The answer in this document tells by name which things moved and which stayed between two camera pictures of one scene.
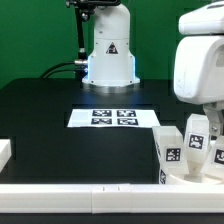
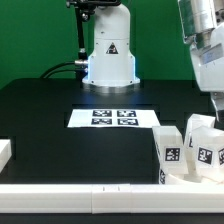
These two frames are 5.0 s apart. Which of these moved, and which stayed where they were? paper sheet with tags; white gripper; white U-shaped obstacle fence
Moved: white gripper
Stayed: white U-shaped obstacle fence; paper sheet with tags
